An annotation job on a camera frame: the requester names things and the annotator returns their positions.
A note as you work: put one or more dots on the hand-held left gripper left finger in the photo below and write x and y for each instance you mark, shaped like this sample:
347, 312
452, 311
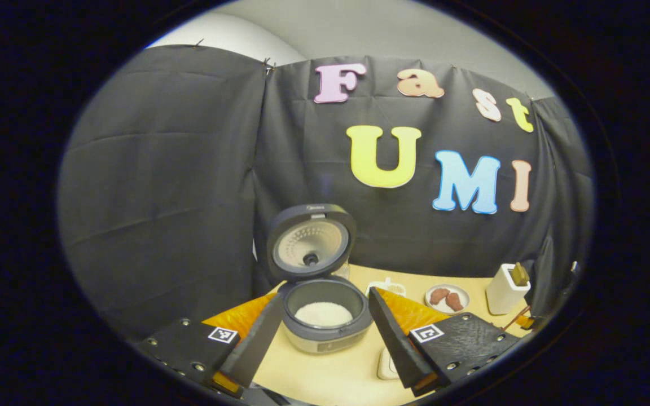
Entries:
257, 347

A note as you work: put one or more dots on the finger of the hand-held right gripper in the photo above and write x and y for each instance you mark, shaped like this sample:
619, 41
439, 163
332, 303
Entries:
525, 322

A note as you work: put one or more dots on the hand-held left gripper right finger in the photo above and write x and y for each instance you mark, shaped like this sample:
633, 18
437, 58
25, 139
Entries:
392, 338

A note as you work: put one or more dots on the brown wooden spoon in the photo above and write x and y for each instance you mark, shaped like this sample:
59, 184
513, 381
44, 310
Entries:
517, 317

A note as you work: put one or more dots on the grey silver rice cooker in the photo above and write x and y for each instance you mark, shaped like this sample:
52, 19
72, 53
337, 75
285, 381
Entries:
325, 338

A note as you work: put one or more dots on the clear plastic rice container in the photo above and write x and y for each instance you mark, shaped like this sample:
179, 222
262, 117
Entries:
383, 352

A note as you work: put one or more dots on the white toaster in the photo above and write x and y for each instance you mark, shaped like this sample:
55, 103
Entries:
503, 293

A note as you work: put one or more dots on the brown toast slice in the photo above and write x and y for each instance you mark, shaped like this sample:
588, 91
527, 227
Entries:
519, 273

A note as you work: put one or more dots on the divided white bean dish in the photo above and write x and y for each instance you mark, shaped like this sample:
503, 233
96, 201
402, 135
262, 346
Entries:
390, 288

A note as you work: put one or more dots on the red-brown meat piece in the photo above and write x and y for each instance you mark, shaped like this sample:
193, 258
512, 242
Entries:
455, 302
439, 295

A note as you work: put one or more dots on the round white plate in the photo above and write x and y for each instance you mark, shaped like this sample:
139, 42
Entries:
463, 292

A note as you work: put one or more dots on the black backdrop cloth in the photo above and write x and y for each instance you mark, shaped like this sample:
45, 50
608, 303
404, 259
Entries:
161, 197

